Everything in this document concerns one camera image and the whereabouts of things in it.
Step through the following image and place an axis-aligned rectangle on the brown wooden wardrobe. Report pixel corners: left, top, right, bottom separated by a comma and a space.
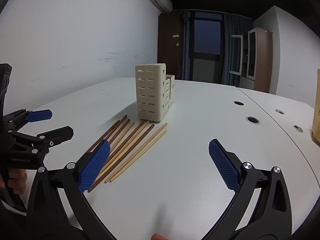
157, 11, 185, 80

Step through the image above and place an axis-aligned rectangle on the person's left hand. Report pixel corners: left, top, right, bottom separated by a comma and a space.
7, 169, 28, 195

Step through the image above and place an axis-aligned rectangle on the dark glass balcony door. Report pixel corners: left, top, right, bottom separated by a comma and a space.
189, 17, 225, 83

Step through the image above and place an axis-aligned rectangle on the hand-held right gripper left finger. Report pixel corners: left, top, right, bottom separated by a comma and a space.
25, 139, 118, 240

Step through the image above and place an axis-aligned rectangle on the brown glass-door cabinet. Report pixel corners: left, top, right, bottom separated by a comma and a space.
246, 27, 273, 93

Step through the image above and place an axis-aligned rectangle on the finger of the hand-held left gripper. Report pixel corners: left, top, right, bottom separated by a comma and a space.
2, 109, 53, 131
10, 126, 74, 153

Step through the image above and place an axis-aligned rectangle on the light bamboo chopstick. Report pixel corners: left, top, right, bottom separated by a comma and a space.
95, 122, 150, 184
109, 130, 168, 182
109, 122, 135, 152
104, 123, 168, 183

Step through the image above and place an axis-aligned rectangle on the tan paper bag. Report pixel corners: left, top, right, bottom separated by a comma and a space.
312, 69, 320, 145

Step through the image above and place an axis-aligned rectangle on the cream plastic utensil holder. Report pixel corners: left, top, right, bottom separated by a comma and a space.
134, 63, 176, 123

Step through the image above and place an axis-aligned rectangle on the white open window sash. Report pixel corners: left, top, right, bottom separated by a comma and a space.
229, 34, 244, 75

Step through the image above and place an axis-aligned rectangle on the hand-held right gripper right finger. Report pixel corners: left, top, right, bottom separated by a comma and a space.
207, 138, 292, 240

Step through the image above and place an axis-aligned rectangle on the blue curtain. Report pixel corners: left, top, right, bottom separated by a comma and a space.
180, 10, 191, 81
221, 13, 253, 88

